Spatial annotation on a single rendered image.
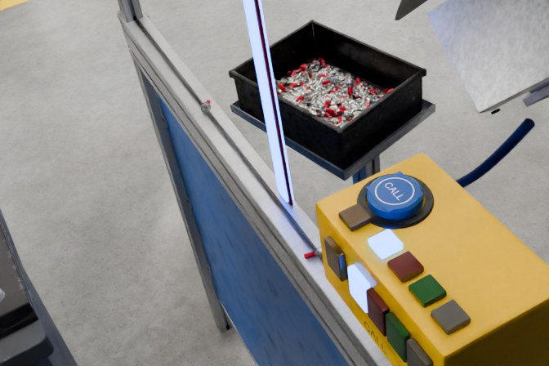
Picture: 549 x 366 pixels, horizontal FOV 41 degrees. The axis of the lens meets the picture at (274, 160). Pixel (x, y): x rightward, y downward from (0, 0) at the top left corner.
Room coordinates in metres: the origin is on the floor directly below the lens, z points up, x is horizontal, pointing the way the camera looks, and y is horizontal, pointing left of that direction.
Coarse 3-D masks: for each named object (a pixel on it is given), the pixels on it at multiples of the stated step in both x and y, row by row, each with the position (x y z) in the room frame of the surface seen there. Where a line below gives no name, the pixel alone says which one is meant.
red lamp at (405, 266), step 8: (400, 256) 0.32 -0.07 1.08; (408, 256) 0.32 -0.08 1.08; (392, 264) 0.31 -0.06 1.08; (400, 264) 0.31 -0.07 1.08; (408, 264) 0.31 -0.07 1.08; (416, 264) 0.31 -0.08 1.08; (400, 272) 0.31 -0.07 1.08; (408, 272) 0.31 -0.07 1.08; (416, 272) 0.31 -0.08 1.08; (400, 280) 0.30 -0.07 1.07
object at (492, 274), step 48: (432, 192) 0.38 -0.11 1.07; (336, 240) 0.36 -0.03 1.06; (432, 240) 0.33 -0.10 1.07; (480, 240) 0.33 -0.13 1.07; (336, 288) 0.37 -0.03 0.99; (384, 288) 0.30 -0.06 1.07; (480, 288) 0.29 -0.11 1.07; (528, 288) 0.28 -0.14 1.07; (432, 336) 0.26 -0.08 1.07; (480, 336) 0.25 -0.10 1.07; (528, 336) 0.27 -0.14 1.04
